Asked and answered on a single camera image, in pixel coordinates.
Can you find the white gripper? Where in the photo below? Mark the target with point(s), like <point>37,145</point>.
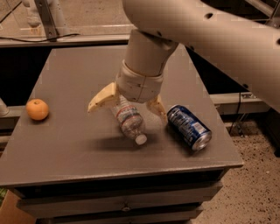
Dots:
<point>139,85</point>

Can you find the clear plastic water bottle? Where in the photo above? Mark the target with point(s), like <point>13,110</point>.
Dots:
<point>130,121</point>

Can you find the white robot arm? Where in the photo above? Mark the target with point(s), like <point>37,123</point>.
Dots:
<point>247,52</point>

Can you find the blue soda can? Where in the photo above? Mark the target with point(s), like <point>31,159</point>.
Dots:
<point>195,133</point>

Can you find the grey drawer cabinet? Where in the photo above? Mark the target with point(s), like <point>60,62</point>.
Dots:
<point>77,167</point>

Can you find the orange fruit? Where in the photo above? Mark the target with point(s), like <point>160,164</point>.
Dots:
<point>37,109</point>

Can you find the metal drawer knob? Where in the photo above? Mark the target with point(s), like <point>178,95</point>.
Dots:
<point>126,209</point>

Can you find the cardboard box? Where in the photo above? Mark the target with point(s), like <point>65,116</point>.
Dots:
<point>11,214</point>

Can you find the grey metal bracket left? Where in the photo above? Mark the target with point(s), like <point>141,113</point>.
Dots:
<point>47,20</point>

